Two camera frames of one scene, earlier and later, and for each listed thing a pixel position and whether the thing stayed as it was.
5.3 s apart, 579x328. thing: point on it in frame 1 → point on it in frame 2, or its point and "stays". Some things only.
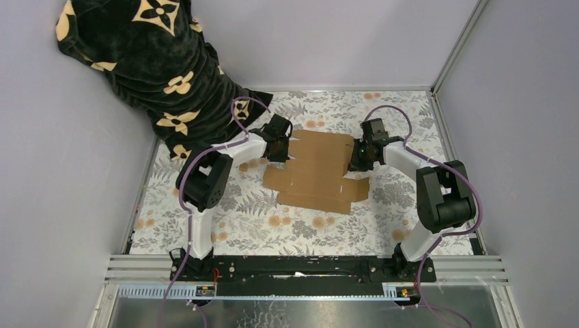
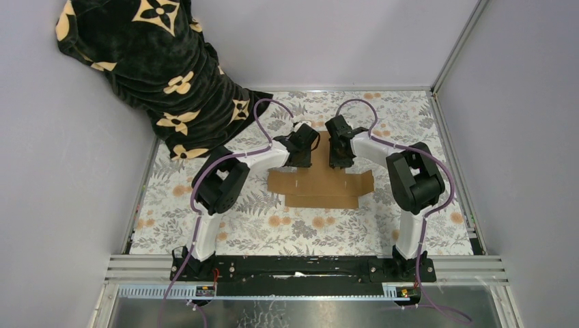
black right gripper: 355,164 → 335,163
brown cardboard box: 314,177 stays
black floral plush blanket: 152,55 stays
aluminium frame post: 459,44 stays
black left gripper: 283,156 → 302,163
